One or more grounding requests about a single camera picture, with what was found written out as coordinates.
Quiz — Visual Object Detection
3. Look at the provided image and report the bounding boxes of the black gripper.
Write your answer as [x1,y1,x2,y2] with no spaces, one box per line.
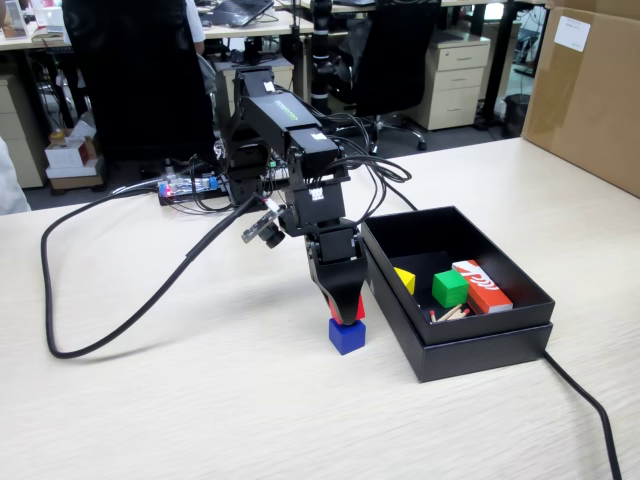
[304,225,369,326]

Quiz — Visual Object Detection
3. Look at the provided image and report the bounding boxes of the red cube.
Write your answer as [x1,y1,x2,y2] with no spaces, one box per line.
[324,295,367,325]

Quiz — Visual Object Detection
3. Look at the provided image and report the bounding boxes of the blue cube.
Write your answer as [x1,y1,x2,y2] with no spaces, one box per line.
[327,318,367,357]

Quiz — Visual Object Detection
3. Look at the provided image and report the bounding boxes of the green cube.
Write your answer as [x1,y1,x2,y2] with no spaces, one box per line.
[431,270,470,309]

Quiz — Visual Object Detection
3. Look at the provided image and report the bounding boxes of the yellow wooden block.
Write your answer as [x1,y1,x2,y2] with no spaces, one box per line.
[393,266,417,296]

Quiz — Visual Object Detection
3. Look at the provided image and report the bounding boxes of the black cardboard box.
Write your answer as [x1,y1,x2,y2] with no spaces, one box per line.
[360,204,557,346]

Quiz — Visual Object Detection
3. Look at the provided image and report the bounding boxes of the orange and white matchbox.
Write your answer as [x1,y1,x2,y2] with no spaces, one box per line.
[451,259,515,315]

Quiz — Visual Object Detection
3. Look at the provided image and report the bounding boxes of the controller board with LEDs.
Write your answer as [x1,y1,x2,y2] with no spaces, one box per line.
[156,173,222,202]

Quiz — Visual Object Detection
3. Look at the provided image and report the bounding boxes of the black jointed pole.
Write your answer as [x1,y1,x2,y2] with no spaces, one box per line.
[308,0,335,107]

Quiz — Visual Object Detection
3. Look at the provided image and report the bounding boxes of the black trash bin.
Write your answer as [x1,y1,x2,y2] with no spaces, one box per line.
[501,93,532,140]

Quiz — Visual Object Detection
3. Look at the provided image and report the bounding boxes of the light wooden office desk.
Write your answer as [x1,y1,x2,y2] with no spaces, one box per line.
[0,8,317,52]

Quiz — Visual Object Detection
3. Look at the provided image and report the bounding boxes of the black laptop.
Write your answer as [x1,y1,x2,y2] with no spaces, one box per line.
[210,0,275,29]

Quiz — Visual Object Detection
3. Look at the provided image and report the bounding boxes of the white cardboard box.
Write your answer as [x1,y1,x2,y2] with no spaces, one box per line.
[43,127,107,192]

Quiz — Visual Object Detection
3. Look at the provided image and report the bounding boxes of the large brown cardboard box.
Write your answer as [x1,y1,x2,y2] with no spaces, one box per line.
[520,0,640,199]

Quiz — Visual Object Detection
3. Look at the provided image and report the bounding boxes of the white fabric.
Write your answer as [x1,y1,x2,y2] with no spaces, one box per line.
[0,135,32,217]

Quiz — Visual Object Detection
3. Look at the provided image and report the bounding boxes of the small picture box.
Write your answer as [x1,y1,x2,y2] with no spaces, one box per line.
[0,0,29,41]

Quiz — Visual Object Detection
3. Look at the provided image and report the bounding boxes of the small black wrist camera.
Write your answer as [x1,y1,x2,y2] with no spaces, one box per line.
[241,209,287,250]

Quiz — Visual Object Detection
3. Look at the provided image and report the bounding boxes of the thin black servo cables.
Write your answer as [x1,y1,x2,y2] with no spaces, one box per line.
[314,112,420,212]

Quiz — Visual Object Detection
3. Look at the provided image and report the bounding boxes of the black sleeved cable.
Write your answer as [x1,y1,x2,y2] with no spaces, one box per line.
[39,191,267,360]

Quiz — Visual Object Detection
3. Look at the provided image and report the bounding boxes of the thick black cable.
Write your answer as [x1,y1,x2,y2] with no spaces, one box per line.
[542,348,624,480]

